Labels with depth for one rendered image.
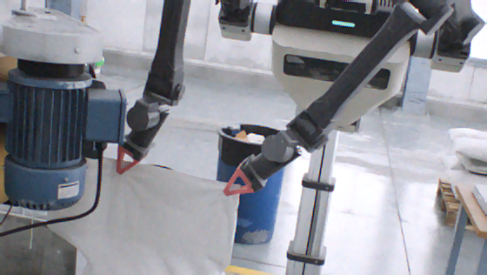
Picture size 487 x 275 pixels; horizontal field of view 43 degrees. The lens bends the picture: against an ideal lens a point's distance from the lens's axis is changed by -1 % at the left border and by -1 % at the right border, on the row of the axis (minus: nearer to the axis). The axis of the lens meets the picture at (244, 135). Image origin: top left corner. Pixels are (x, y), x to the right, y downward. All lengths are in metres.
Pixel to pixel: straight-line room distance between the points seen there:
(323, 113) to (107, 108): 0.47
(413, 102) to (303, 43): 7.39
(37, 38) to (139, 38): 8.89
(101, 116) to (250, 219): 2.67
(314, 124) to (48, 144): 0.57
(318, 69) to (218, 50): 7.91
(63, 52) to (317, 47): 0.83
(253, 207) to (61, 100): 2.70
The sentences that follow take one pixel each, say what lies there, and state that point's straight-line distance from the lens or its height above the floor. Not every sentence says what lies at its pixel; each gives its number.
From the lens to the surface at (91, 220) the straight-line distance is 1.60.
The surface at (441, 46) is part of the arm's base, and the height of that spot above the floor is 1.44.
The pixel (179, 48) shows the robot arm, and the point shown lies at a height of 1.38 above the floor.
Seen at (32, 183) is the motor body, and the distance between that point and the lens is 1.18.
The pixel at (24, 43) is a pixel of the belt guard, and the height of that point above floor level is 1.39.
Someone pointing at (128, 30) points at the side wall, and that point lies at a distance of 10.04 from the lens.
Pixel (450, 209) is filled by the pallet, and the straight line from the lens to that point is 4.80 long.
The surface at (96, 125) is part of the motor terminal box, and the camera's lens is 1.17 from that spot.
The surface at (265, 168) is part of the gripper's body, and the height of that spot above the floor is 1.14.
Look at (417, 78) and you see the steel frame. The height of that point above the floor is 0.54.
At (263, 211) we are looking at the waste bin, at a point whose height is 0.22.
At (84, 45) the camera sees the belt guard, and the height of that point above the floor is 1.40.
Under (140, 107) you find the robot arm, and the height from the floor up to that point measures 1.24.
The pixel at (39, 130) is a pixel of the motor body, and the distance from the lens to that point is 1.16.
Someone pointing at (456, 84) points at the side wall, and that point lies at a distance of 9.58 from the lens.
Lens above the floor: 1.54
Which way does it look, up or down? 14 degrees down
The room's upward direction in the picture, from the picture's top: 8 degrees clockwise
